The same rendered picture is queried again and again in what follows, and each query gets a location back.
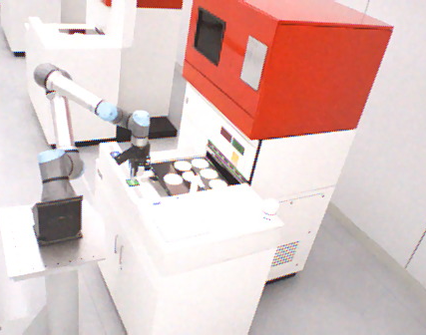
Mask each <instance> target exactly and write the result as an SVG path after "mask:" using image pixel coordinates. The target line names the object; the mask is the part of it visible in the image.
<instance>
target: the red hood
mask: <svg viewBox="0 0 426 335"><path fill-rule="evenodd" d="M393 28H394V27H393V26H392V25H390V24H386V23H385V22H383V21H380V20H378V19H376V18H373V17H370V16H369V15H365V14H364V13H362V12H358V11H357V10H355V9H352V8H350V7H348V6H345V5H342V4H340V3H337V2H336V1H332V0H193V7H192V12H191V17H190V27H189V33H188V37H187V47H186V52H185V57H184V68H183V73H182V77H183V78H184V79H186V80H187V81H188V82H189V83H190V84H191V85H192V86H193V87H194V88H195V89H196V90H197V91H199V92H200V93H201V94H202V95H203V97H205V98H206V100H208V101H209V102H211V103H212V105H214V107H215V108H216V109H217V110H218V111H219V112H220V113H222V114H223V115H224V116H225V117H226V118H227V119H228V120H229V121H230V122H231V123H232V124H233V125H235V126H236V127H237V128H238V129H239V130H240V131H241V132H242V133H243V134H244V135H245V136H247V138H248V139H250V140H251V141H256V140H261V139H274V138H280V137H286V136H298V135H305V134H310V133H314V134H317V133H323V132H329V131H342V130H347V129H357V127H358V123H359V121H360V118H361V116H362V112H363V110H364V108H365V105H366V103H367V99H368V97H369V94H370V92H371V90H372V86H373V84H374V81H375V79H376V75H377V74H378V69H379V68H380V66H381V65H380V64H381V62H382V61H383V56H384V55H385V51H386V49H387V46H388V44H389V40H390V39H391V35H392V33H393Z"/></svg>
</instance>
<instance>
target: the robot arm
mask: <svg viewBox="0 0 426 335"><path fill-rule="evenodd" d="M33 78H34V80H35V82H36V83H37V85H39V86H40V87H42V88H44V89H45V93H46V97H47V99H48V100H50V104H51V114H52V119H53V129H54V134H55V139H56V149H55V150H51V151H45V152H42V153H39V154H38V165H39V169H40V173H41V181H42V185H43V190H42V194H41V201H50V200H54V199H58V198H67V197H71V196H77V195H76V192H75V191H74V189H73V187H72V186H71V183H70V180H71V179H78V178H79V177H81V175H82V174H83V172H84V171H85V168H86V165H85V162H84V161H83V159H81V157H80V153H79V150H78V149H77V148H76V147H75V142H74V137H73V127H72V122H71V113H70V108H69V99H70V100H72V102H75V103H77V104H79V105H80V106H81V107H84V108H85V109H86V110H89V111H90V112H92V113H94V115H97V116H98V117H100V118H101V119H102V120H104V121H106V122H109V123H112V124H113V125H118V126H120V127H122V128H126V129H129V130H131V131H132V136H131V147H130V148H128V149H127V150H125V151H124V152H122V153H120V154H119V155H117V156H115V161H116V163H117V164H118V166H119V165H121V164H123V163H125V162H126V161H129V170H130V176H131V180H132V181H134V180H136V177H140V176H142V175H144V174H145V172H144V171H142V169H141V168H140V167H149V166H150V164H148V160H151V157H150V146H151V144H150V143H149V142H148V133H149V127H150V114H148V112H146V111H134V113H133V114H132V113H130V112H128V111H124V110H123V109H120V108H118V107H117V106H114V105H113V104H110V103H109V102H108V101H105V100H104V99H102V98H100V97H99V96H96V95H95V94H94V93H91V92H90V91H87V89H85V88H82V86H79V85H77V83H74V82H73V80H72V77H71V76H70V75H69V74H68V73H67V72H66V71H63V70H61V69H60V68H58V67H56V66H53V65H52V64H48V63H43V64H39V66H37V67H36V69H35V70H34V72H33ZM147 157H148V158H147Z"/></svg>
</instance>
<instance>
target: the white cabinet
mask: <svg viewBox="0 0 426 335"><path fill-rule="evenodd" d="M94 210H95V211H96V212H97V214H98V215H99V216H100V217H101V218H102V221H103V222H104V224H105V252H106V259H105V260H101V261H97V262H98V266H99V267H100V269H101V272H102V274H103V276H104V280H105V281H106V283H107V286H108V288H109V291H110V293H111V295H112V298H113V301H114V302H115V306H116V307H117V309H118V313H119V314H120V316H121V319H122V321H123V323H124V326H125V328H126V330H127V334H128V335H247V333H248V331H249V327H250V325H251V320H252V318H253V316H254V312H255V310H256V308H257V303H258V301H259V299H260V295H261V292H262V290H263V286H264V284H265V281H266V277H267V275H268V273H269V268H270V266H271V264H272V261H273V258H274V254H275V252H276V250H277V246H276V247H273V248H270V249H265V250H262V251H259V252H253V253H251V254H248V255H242V256H240V257H237V258H231V259H228V260H223V261H220V262H217V263H212V264H209V265H206V266H201V267H198V268H192V269H190V270H187V271H182V272H179V273H176V274H171V275H168V276H162V277H161V276H160V274H159V273H158V271H157V268H155V266H154V263H153V262H152V260H151V259H150V258H149V256H148V253H147V252H146V251H145V248H144V247H143V244H142V243H141V242H140V239H139V237H138V236H137V233H136V232H135V231H134V228H133V227H131V224H130V223H129V220H128V219H127V217H126V214H125V213H124V212H123V209H122V208H121V206H120V204H119V203H118V200H117V198H116V197H115V195H114V193H113V192H112V189H111V187H110V185H109V183H108V182H107V179H106V178H105V177H104V174H103V172H102V170H101V168H100V167H99V164H98V163H97V161H96V185H95V206H94Z"/></svg>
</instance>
